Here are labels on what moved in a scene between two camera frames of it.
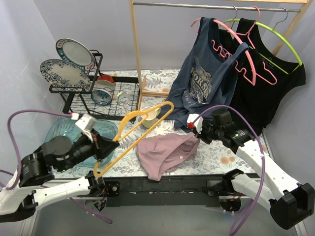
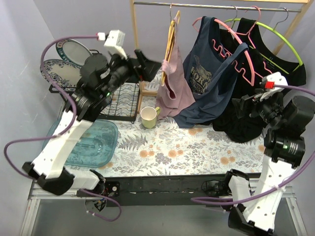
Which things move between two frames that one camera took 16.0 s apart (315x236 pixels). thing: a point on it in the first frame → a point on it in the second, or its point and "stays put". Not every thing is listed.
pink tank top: [160, 154] → [176, 92]
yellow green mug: [150, 120] stays put
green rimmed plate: [75, 53] stays put
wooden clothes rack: [293, 28] stays put
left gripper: [97, 146] → [136, 66]
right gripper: [205, 130] → [254, 106]
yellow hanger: [124, 156] → [174, 22]
